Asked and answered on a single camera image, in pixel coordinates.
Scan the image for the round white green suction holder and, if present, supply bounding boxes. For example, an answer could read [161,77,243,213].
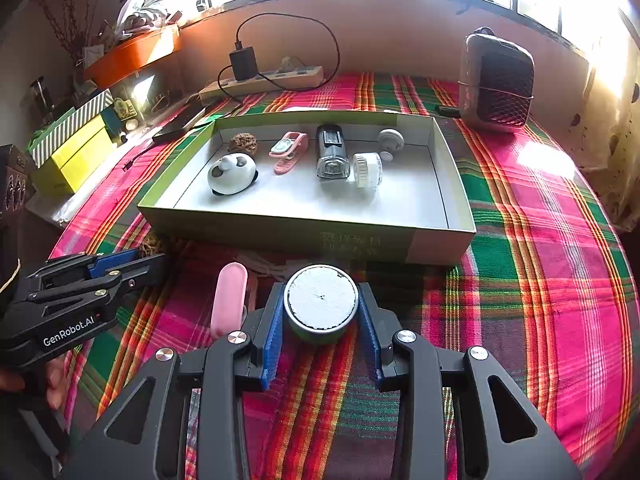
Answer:
[283,264,359,344]

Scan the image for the pink oblong case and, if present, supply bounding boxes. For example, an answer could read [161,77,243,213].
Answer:
[209,262,248,340]

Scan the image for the brown wrinkled walnut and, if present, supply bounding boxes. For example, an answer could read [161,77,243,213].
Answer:
[139,232,170,257]

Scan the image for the person's left hand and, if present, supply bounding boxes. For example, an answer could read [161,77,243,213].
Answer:
[0,356,67,411]

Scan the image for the yellow box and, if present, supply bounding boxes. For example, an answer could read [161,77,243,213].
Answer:
[32,115,115,195]

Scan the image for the green white striped box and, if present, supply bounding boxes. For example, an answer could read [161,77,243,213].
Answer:
[27,89,114,168]

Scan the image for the black smartphone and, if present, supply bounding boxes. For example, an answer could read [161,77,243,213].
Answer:
[152,101,215,144]

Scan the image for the white panda-shaped gadget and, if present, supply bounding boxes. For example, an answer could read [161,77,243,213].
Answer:
[207,153,258,196]

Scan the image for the green shallow cardboard box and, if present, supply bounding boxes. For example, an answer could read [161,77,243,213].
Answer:
[138,110,476,266]

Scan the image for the plaid pink green bedsheet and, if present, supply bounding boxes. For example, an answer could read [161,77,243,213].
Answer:
[51,73,639,479]

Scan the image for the orange planter tray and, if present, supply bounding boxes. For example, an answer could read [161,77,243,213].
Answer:
[84,25,181,89]

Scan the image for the white mushroom-shaped knob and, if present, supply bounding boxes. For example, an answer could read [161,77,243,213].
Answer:
[378,128,405,162]

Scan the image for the pink white clip device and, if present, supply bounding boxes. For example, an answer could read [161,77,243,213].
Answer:
[269,131,309,176]

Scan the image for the dried red branch stems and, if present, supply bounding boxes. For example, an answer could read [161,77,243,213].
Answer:
[35,0,100,65]

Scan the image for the black charger adapter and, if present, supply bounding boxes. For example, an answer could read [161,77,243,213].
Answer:
[229,46,259,81]

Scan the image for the beige power strip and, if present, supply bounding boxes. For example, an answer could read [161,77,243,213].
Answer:
[198,66,324,102]

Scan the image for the grey mesh portable speaker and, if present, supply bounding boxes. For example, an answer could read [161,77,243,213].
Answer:
[458,26,535,133]

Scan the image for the cream patterned curtain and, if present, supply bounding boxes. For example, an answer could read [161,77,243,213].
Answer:
[564,58,640,233]

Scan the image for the black charging cable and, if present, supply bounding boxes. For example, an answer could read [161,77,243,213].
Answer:
[121,12,342,172]

